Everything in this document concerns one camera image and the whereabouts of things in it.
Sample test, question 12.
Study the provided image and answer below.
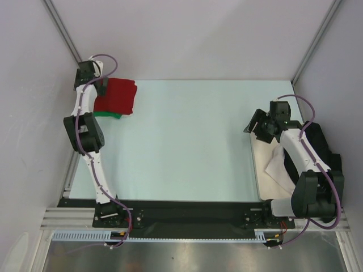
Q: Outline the left aluminium frame post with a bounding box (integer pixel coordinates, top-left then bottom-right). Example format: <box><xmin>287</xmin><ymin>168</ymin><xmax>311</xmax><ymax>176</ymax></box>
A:
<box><xmin>41</xmin><ymin>0</ymin><xmax>85</xmax><ymax>67</ymax></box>

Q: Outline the purple cable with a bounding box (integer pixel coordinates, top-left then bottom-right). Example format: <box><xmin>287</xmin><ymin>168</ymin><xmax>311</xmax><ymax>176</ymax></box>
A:
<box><xmin>268</xmin><ymin>94</ymin><xmax>341</xmax><ymax>250</ymax></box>
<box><xmin>65</xmin><ymin>53</ymin><xmax>134</xmax><ymax>253</ymax></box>

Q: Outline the white t shirt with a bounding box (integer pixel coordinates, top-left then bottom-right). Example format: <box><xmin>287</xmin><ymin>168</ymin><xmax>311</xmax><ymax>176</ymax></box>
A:
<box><xmin>265</xmin><ymin>144</ymin><xmax>296</xmax><ymax>194</ymax></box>

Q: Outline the black t shirt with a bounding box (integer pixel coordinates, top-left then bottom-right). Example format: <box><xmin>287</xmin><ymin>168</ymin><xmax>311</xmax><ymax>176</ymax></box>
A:
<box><xmin>284</xmin><ymin>122</ymin><xmax>343</xmax><ymax>185</ymax></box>

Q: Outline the red t shirt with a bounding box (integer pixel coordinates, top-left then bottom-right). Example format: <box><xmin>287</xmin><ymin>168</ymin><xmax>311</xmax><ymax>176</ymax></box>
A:
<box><xmin>94</xmin><ymin>78</ymin><xmax>136</xmax><ymax>114</ymax></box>

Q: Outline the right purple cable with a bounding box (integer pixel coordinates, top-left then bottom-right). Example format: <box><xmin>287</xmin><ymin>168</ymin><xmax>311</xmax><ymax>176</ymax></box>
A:
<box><xmin>268</xmin><ymin>94</ymin><xmax>341</xmax><ymax>250</ymax></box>

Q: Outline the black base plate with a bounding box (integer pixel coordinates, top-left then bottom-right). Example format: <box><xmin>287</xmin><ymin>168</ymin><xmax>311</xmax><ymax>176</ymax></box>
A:
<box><xmin>58</xmin><ymin>198</ymin><xmax>296</xmax><ymax>237</ymax></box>

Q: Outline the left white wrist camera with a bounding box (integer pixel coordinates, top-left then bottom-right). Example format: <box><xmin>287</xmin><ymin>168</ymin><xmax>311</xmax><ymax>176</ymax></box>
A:
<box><xmin>88</xmin><ymin>56</ymin><xmax>104</xmax><ymax>78</ymax></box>

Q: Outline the right aluminium frame post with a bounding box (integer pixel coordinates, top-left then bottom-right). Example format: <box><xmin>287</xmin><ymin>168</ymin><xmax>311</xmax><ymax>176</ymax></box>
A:
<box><xmin>290</xmin><ymin>0</ymin><xmax>344</xmax><ymax>88</ymax></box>

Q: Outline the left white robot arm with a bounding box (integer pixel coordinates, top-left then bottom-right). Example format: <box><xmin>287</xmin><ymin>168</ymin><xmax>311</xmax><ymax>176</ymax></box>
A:
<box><xmin>63</xmin><ymin>57</ymin><xmax>125</xmax><ymax>227</ymax></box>

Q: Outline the folded green t shirt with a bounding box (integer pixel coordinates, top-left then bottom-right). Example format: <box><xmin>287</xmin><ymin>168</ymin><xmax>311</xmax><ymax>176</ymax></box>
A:
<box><xmin>94</xmin><ymin>112</ymin><xmax>122</xmax><ymax>120</ymax></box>

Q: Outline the aluminium frame post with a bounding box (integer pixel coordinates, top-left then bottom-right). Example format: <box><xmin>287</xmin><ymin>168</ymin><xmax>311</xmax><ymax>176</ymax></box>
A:
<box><xmin>41</xmin><ymin>0</ymin><xmax>85</xmax><ymax>67</ymax></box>
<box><xmin>290</xmin><ymin>0</ymin><xmax>344</xmax><ymax>88</ymax></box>

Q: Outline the white tray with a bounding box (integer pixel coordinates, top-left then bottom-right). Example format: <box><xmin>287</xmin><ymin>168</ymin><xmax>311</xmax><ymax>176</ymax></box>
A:
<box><xmin>250</xmin><ymin>133</ymin><xmax>292</xmax><ymax>201</ymax></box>

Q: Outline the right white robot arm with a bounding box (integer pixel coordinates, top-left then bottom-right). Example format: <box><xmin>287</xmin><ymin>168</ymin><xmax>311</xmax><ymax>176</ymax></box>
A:
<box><xmin>244</xmin><ymin>101</ymin><xmax>344</xmax><ymax>227</ymax></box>

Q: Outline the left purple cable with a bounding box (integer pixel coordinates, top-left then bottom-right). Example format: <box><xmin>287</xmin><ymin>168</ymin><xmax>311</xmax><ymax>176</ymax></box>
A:
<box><xmin>65</xmin><ymin>53</ymin><xmax>134</xmax><ymax>253</ymax></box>

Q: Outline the slotted cable duct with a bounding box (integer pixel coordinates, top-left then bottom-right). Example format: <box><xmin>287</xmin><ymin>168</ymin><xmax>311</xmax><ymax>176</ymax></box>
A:
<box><xmin>52</xmin><ymin>229</ymin><xmax>282</xmax><ymax>244</ymax></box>

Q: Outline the aluminium front rail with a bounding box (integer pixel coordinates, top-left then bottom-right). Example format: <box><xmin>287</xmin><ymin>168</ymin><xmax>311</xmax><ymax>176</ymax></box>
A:
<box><xmin>41</xmin><ymin>207</ymin><xmax>351</xmax><ymax>232</ymax></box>

